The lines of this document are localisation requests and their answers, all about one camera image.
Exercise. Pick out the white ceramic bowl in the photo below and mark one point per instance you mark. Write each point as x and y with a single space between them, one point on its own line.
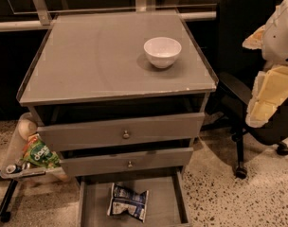
162 52

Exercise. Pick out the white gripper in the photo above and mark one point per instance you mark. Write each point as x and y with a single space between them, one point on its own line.
281 44

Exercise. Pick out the grey middle drawer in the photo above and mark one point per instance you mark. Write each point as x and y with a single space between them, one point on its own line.
115 163

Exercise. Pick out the pale round object in bin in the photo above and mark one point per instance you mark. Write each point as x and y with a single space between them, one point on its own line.
26 128

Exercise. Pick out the grey drawer cabinet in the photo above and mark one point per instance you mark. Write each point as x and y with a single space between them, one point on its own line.
95 69

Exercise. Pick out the grey top drawer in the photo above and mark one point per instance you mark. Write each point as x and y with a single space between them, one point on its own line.
109 132

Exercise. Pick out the green chip bag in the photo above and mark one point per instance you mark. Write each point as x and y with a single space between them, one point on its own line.
37 152

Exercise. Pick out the black stand leg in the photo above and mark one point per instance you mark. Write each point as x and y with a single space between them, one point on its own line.
4 212

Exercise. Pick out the round top drawer knob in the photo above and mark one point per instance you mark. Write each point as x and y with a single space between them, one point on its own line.
126 135

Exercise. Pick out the grey open bottom drawer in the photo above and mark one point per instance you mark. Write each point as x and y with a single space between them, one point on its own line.
166 205

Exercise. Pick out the blue chip bag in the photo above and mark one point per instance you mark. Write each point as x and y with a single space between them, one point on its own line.
124 199

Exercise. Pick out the metal rail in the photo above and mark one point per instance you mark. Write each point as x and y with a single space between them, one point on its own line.
19 15

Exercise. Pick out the black office chair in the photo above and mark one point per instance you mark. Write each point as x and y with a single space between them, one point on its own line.
236 68

